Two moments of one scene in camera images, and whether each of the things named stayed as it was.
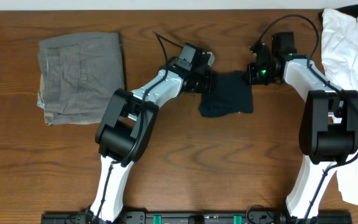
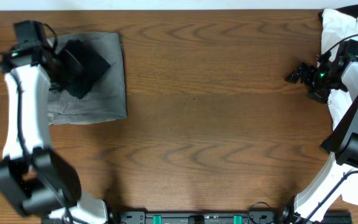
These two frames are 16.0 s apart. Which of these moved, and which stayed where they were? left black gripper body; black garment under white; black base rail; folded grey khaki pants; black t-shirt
Moved: left black gripper body; black t-shirt
Stayed: black garment under white; black base rail; folded grey khaki pants
